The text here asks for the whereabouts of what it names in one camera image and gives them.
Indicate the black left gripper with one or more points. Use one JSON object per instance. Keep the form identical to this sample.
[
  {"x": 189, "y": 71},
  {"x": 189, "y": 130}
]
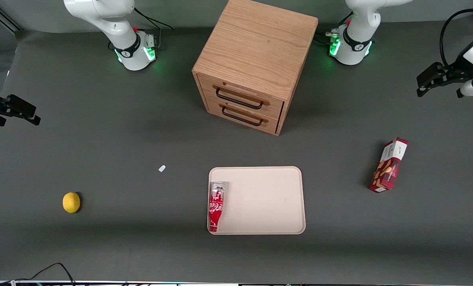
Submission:
[{"x": 460, "y": 74}]

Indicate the red cookie box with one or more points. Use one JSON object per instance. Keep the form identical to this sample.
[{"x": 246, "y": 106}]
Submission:
[{"x": 389, "y": 167}]

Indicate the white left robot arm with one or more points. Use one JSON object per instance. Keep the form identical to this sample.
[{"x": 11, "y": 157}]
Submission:
[{"x": 355, "y": 39}]

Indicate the beige plastic tray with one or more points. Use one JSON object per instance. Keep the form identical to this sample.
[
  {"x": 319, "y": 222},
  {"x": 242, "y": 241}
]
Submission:
[{"x": 264, "y": 198}]

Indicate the yellow lemon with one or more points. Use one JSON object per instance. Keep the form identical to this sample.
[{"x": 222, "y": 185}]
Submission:
[{"x": 71, "y": 202}]

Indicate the wooden drawer front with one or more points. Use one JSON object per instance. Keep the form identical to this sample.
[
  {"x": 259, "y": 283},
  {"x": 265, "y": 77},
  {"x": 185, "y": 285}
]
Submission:
[
  {"x": 270, "y": 125},
  {"x": 274, "y": 107}
]

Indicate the wooden drawer cabinet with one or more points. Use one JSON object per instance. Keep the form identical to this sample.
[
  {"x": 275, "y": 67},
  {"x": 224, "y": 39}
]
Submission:
[{"x": 256, "y": 43}]

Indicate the red cola bottle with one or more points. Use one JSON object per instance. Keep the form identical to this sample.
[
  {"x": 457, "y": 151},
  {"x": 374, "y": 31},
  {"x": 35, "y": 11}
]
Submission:
[{"x": 216, "y": 206}]

